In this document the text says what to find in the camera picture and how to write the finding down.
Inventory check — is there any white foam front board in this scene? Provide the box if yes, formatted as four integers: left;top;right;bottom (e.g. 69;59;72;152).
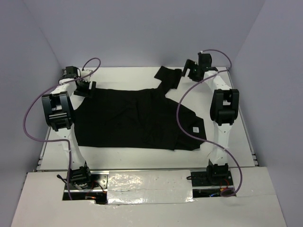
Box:
12;167;286;227

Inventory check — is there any right aluminium table rail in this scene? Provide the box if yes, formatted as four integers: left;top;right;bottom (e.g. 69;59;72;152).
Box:
226;67;258;167

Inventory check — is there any left aluminium table rail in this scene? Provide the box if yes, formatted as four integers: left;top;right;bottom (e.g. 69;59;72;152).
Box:
35;68;68;172

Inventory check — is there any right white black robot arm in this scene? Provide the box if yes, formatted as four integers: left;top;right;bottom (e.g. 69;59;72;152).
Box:
181;49;240;185

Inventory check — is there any black long sleeve shirt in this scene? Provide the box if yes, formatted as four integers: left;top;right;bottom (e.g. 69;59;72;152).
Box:
74;67;206;151

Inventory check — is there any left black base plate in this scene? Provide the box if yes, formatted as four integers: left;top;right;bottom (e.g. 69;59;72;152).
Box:
69;173;108;190

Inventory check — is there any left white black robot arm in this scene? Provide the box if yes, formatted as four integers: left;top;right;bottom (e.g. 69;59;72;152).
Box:
42;66;96;189

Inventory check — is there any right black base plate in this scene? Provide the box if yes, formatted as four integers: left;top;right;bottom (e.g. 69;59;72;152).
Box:
186;171;233;187

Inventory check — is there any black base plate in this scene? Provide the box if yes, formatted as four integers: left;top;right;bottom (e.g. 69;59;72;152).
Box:
69;173;108;190
186;171;233;187

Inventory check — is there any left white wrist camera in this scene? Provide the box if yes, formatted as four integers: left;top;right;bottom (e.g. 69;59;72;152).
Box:
80;70;93;81

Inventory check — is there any shiny silver tape sheet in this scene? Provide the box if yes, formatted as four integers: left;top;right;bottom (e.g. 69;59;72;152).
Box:
107;170;194;205

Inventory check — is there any aluminium table rail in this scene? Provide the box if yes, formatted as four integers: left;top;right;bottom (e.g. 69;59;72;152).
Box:
35;68;68;172
226;67;258;167

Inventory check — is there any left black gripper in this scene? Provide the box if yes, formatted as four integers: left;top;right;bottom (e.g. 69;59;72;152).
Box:
72;79;96;99

